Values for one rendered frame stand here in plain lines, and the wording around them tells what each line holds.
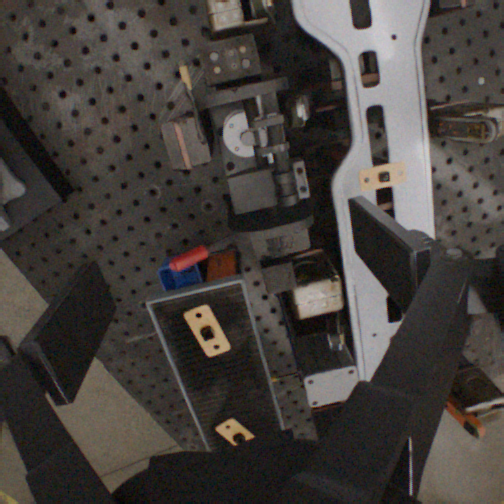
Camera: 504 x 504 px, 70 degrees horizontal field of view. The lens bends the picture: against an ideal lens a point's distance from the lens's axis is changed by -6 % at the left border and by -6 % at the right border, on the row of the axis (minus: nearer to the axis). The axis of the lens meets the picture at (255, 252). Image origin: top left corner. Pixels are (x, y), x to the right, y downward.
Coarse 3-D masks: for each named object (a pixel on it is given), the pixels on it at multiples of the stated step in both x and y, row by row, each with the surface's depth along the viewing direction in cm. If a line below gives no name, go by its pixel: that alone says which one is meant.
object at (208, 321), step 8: (192, 312) 53; (200, 312) 53; (208, 312) 53; (192, 320) 54; (200, 320) 54; (208, 320) 54; (216, 320) 54; (192, 328) 54; (200, 328) 54; (208, 328) 54; (216, 328) 55; (200, 336) 55; (208, 336) 54; (216, 336) 55; (224, 336) 55; (208, 344) 56; (224, 344) 56; (208, 352) 56; (216, 352) 56
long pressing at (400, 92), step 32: (288, 0) 54; (320, 0) 53; (384, 0) 54; (416, 0) 54; (320, 32) 55; (352, 32) 55; (384, 32) 56; (416, 32) 56; (352, 64) 57; (384, 64) 57; (416, 64) 58; (352, 96) 59; (384, 96) 59; (416, 96) 60; (352, 128) 61; (416, 128) 62; (352, 160) 63; (416, 160) 64; (352, 192) 65; (416, 192) 66; (416, 224) 68; (352, 256) 70; (352, 288) 72; (352, 320) 75; (384, 320) 76; (384, 352) 79
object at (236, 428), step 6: (228, 420) 62; (234, 420) 62; (222, 426) 62; (234, 426) 62; (240, 426) 63; (222, 432) 63; (228, 432) 63; (234, 432) 63; (240, 432) 63; (246, 432) 63; (228, 438) 63; (234, 438) 62; (240, 438) 62; (246, 438) 64; (234, 444) 64
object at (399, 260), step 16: (352, 208) 18; (368, 208) 17; (352, 224) 19; (368, 224) 16; (384, 224) 15; (400, 224) 14; (368, 240) 17; (384, 240) 14; (400, 240) 13; (416, 240) 13; (368, 256) 17; (384, 256) 15; (400, 256) 13; (416, 256) 12; (384, 272) 15; (400, 272) 13; (416, 272) 12; (384, 288) 16; (400, 288) 14; (416, 288) 13; (400, 304) 14
